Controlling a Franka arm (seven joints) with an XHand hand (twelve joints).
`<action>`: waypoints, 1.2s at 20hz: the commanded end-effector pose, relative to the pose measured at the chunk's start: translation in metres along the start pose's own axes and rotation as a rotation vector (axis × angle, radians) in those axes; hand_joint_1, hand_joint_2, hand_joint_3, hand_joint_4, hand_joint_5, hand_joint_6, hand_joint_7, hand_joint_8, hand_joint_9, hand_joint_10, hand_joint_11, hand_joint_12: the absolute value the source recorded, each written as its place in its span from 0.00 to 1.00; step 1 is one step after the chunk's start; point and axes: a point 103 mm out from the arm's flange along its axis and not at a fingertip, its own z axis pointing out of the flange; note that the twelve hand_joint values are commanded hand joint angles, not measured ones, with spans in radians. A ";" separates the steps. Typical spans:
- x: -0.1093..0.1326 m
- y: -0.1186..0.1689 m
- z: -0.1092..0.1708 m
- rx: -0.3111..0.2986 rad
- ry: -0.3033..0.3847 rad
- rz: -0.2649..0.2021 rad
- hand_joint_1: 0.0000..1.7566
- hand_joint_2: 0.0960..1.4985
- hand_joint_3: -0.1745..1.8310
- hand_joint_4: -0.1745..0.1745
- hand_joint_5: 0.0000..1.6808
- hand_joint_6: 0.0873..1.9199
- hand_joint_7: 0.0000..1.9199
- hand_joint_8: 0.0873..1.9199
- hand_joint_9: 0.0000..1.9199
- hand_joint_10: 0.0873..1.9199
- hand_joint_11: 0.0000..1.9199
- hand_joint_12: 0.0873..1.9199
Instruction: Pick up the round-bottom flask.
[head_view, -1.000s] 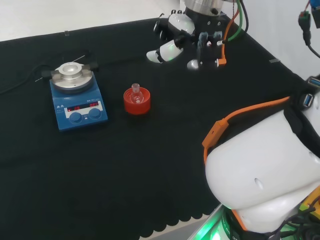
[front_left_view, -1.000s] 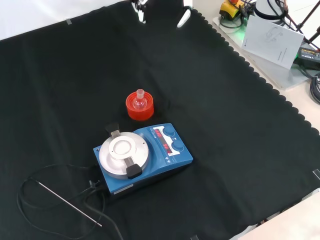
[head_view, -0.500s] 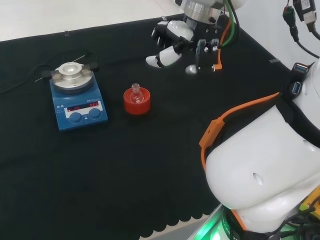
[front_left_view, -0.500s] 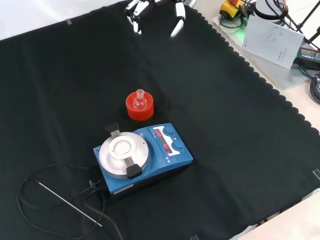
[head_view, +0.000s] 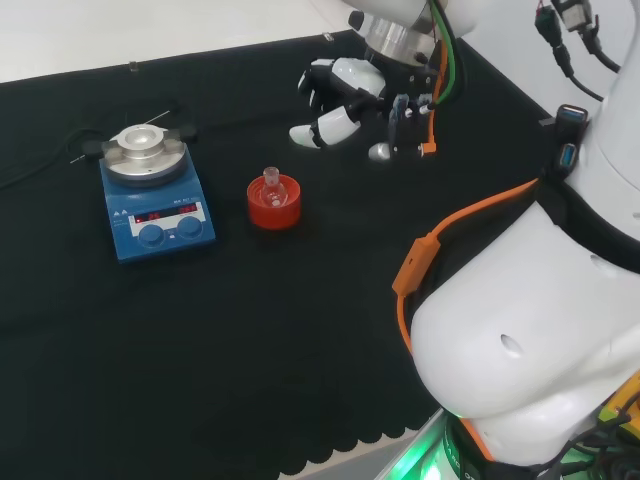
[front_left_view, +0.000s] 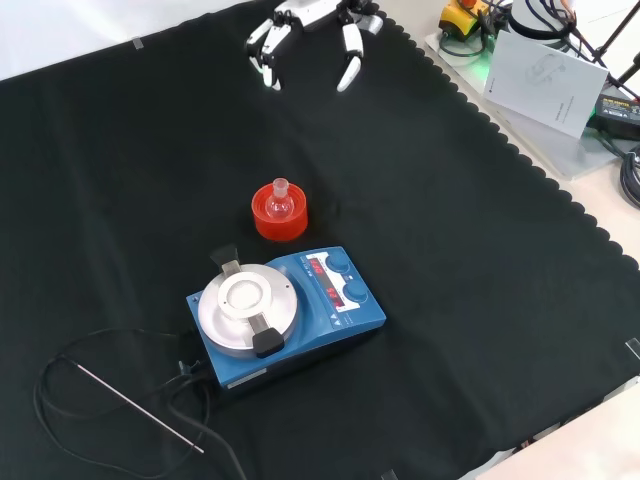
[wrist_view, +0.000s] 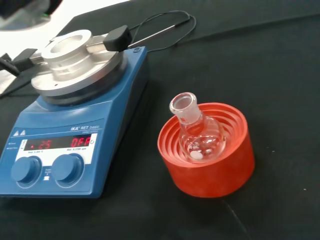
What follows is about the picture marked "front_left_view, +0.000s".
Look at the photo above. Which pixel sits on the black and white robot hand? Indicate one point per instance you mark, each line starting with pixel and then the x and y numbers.
pixel 310 12

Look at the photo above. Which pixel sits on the clear glass round-bottom flask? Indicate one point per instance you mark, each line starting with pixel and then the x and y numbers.
pixel 279 207

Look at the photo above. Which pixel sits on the orange ribbed flask stand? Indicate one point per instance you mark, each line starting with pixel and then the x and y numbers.
pixel 280 231

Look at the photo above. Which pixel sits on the yellow stop button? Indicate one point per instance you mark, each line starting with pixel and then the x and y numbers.
pixel 457 22

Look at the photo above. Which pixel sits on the clear cloth clip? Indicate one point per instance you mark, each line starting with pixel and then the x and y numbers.
pixel 137 43
pixel 633 349
pixel 389 475

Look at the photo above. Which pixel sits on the black cloth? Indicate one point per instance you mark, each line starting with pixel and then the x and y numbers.
pixel 450 200

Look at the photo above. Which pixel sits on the white paper booklet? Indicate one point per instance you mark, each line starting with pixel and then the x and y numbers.
pixel 545 85

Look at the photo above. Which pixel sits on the black tripod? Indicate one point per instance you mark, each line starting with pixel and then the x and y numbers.
pixel 617 25

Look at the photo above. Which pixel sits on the black power adapter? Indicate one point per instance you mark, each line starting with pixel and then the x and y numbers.
pixel 620 112

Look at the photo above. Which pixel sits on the blue-base heater with steel plate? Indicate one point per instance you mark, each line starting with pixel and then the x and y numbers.
pixel 310 345

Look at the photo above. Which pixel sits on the thin metal temperature probe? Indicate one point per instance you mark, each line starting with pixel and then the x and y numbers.
pixel 135 405

